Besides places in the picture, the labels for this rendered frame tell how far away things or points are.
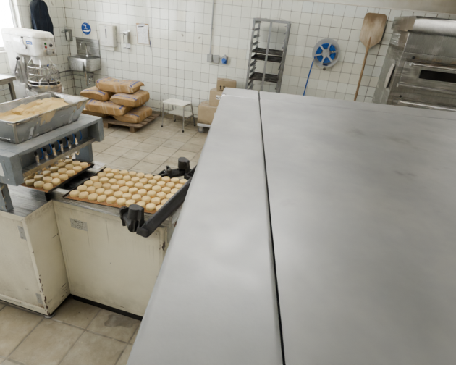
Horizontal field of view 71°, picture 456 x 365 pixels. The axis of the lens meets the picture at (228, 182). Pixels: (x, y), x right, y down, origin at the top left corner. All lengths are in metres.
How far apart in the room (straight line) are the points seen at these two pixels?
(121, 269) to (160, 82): 4.50
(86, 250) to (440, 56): 4.19
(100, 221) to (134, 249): 0.25
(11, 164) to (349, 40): 4.69
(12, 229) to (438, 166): 2.05
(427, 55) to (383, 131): 4.37
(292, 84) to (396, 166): 5.36
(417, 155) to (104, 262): 2.02
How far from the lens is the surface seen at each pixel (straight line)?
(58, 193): 2.04
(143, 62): 6.22
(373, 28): 5.43
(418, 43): 4.56
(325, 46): 5.31
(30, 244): 2.08
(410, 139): 0.22
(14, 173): 1.86
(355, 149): 0.18
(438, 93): 4.71
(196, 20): 5.76
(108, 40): 6.37
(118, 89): 5.62
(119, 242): 1.96
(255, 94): 0.27
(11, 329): 2.59
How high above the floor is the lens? 1.88
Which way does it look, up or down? 28 degrees down
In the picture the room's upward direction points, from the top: 6 degrees clockwise
